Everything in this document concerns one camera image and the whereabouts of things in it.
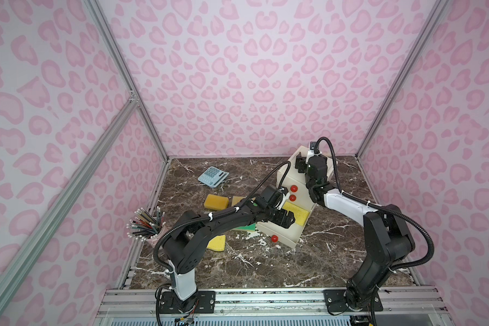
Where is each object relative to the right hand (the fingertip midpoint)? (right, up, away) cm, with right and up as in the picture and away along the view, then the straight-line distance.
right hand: (309, 155), depth 92 cm
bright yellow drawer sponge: (-4, -27, +2) cm, 27 cm away
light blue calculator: (-47, -10, +18) cm, 51 cm away
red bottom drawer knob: (-17, -35, -7) cm, 39 cm away
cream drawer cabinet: (-9, -9, -8) cm, 15 cm away
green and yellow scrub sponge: (-27, -32, -1) cm, 42 cm away
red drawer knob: (-8, -19, -3) cm, 20 cm away
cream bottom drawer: (-10, -35, -4) cm, 37 cm away
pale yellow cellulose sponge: (-41, -38, -5) cm, 56 cm away
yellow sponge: (-44, -23, +10) cm, 50 cm away
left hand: (-11, -26, -7) cm, 29 cm away
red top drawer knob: (-9, -14, -8) cm, 18 cm away
